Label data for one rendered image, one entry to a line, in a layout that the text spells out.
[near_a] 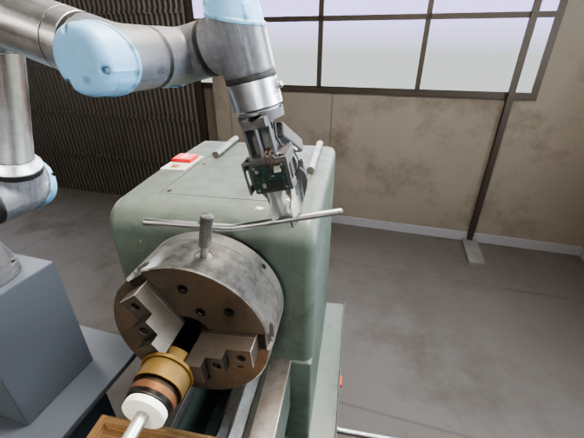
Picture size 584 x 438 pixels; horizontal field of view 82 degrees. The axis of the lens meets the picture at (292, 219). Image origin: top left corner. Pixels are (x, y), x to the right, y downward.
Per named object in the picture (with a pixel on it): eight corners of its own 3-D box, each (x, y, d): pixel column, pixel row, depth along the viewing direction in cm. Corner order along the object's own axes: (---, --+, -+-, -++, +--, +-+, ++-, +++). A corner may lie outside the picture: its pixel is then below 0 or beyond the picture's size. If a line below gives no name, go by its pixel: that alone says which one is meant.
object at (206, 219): (195, 272, 60) (199, 217, 54) (196, 264, 62) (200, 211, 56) (209, 273, 61) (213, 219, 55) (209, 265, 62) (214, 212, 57)
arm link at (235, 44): (214, 3, 49) (266, -17, 45) (236, 82, 53) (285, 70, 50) (182, 0, 42) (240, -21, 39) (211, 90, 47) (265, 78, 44)
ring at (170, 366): (147, 335, 58) (112, 381, 50) (197, 342, 56) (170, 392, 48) (156, 371, 62) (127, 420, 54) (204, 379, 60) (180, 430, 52)
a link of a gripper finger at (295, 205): (288, 240, 57) (275, 191, 53) (294, 223, 62) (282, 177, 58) (306, 238, 56) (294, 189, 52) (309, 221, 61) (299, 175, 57)
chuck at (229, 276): (142, 334, 80) (136, 222, 65) (268, 370, 78) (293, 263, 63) (117, 365, 72) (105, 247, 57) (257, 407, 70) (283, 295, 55)
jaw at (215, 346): (209, 315, 64) (268, 320, 62) (213, 334, 67) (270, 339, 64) (182, 362, 55) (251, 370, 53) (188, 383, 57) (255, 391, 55)
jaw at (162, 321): (177, 316, 66) (136, 272, 63) (195, 308, 64) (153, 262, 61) (146, 363, 57) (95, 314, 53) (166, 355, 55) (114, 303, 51)
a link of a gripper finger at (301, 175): (285, 204, 58) (272, 157, 55) (287, 200, 60) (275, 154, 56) (311, 201, 57) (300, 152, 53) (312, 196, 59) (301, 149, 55)
